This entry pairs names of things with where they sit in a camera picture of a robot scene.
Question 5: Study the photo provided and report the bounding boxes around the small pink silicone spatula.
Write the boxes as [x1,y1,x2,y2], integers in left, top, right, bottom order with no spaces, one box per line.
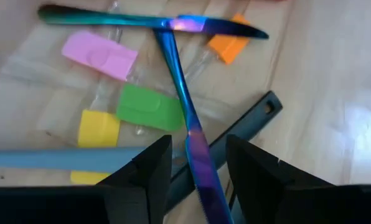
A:
[60,30,139,82]

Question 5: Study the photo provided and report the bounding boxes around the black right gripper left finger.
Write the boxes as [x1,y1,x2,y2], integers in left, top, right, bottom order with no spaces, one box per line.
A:
[0,134,173,224]

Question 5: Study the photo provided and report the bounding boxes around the iridescent metal knife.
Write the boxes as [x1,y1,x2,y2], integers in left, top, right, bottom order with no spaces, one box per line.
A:
[37,3,270,40]
[153,28,236,224]

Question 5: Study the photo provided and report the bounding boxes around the black utensil handle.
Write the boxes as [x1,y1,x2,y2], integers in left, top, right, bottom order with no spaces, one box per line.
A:
[165,90,283,214]

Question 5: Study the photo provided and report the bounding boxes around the small yellow silicone spatula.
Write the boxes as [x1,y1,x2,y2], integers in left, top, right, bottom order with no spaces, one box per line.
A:
[69,77,121,186]

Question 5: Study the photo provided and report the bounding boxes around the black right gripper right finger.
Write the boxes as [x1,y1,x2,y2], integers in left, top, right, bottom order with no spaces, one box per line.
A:
[225,134,371,224]

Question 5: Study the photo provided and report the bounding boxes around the grey silicone spoon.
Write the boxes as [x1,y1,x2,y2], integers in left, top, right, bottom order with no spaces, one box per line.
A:
[0,146,148,174]

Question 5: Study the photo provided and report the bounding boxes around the small green silicone spatula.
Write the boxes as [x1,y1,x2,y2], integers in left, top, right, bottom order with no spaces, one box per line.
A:
[116,83,186,136]

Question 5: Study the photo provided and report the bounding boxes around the small orange silicone spatula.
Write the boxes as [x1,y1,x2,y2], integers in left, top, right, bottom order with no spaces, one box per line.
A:
[182,12,251,83]

